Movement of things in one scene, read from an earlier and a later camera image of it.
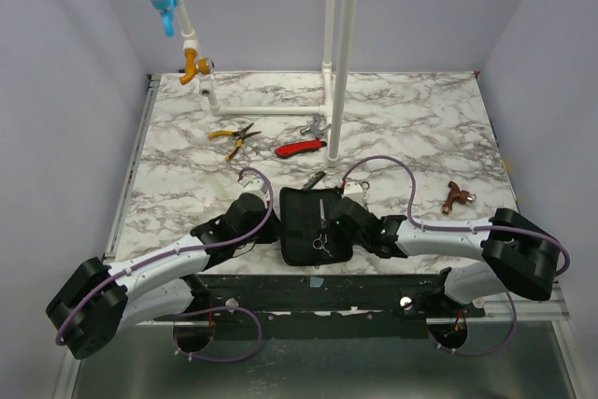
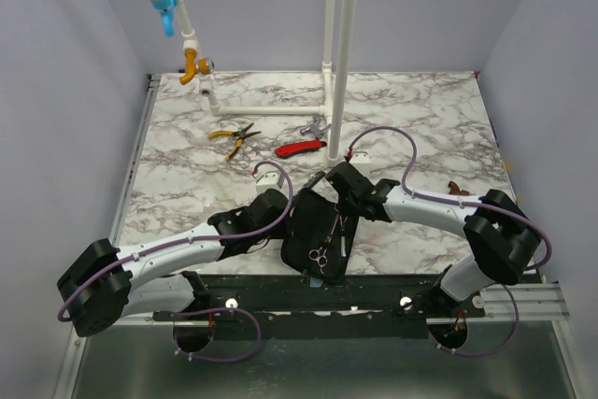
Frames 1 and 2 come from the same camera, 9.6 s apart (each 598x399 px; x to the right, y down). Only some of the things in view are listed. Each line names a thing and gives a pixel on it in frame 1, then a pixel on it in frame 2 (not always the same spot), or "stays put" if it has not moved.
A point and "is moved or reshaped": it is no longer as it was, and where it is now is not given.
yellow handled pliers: [240, 134] stays put
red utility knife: [290, 149] stays put
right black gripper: [346, 211] -> [336, 179]
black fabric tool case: [307, 237] is moved or reshaped
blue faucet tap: [166, 5] stays put
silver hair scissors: [320, 242] -> [320, 255]
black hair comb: [314, 180] stays put
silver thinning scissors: [364, 185] is moved or reshaped
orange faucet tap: [203, 66] stays put
